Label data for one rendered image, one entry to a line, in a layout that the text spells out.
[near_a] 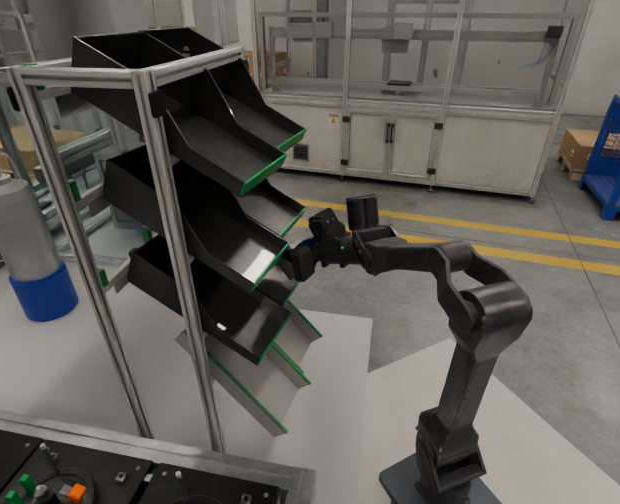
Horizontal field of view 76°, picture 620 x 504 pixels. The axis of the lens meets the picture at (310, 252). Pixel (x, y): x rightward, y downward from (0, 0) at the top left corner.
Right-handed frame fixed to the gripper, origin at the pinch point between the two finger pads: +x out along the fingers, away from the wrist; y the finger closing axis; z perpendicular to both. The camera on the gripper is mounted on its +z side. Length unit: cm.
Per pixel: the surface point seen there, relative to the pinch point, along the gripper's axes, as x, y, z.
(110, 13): 74, -29, 68
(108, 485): 24, 41, -31
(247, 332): 2.6, 18.0, -9.5
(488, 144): 20, -372, -34
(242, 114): 3.0, 4.4, 28.1
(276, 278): 7.2, 1.1, -6.5
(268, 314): 2.6, 11.4, -9.4
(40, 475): 36, 47, -28
